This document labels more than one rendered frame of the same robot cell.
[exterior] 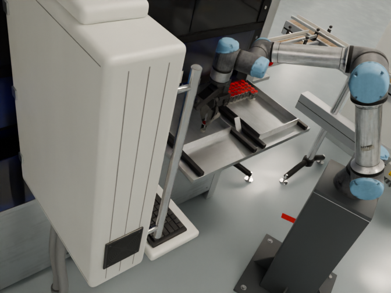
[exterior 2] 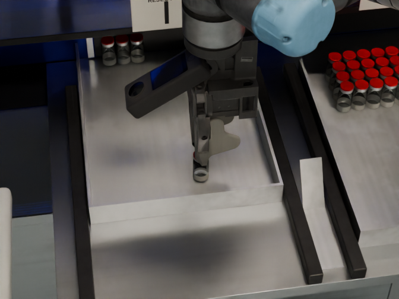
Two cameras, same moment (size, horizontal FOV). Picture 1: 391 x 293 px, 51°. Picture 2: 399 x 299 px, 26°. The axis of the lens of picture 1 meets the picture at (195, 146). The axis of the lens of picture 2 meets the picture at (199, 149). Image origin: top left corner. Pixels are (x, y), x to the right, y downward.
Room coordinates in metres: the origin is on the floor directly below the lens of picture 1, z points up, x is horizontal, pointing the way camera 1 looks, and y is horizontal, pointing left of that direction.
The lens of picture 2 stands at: (0.72, -0.53, 1.78)
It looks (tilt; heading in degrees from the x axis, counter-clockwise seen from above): 46 degrees down; 40
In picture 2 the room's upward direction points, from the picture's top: straight up
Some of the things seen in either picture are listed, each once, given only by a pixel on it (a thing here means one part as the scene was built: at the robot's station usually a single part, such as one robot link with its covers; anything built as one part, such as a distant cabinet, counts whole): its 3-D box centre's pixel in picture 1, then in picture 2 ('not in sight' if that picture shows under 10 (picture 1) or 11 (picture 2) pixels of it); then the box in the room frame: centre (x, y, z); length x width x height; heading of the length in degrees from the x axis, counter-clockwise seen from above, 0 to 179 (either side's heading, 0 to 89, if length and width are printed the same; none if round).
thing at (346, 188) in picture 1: (355, 178); not in sight; (1.35, -0.69, 0.84); 0.15 x 0.15 x 0.10
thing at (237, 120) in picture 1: (245, 132); (321, 212); (1.37, -0.19, 0.91); 0.14 x 0.03 x 0.06; 49
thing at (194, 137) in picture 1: (181, 114); (171, 116); (1.39, 0.09, 0.90); 0.34 x 0.26 x 0.04; 49
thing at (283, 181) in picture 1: (305, 165); not in sight; (2.32, -0.81, 0.07); 0.50 x 0.08 x 0.14; 139
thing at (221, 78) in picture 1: (220, 73); (213, 17); (1.35, -0.02, 1.15); 0.08 x 0.08 x 0.05
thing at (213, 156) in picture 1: (220, 119); (293, 150); (1.47, -0.07, 0.87); 0.70 x 0.48 x 0.02; 139
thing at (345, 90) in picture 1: (327, 123); not in sight; (2.32, -0.81, 0.46); 0.09 x 0.09 x 0.77; 49
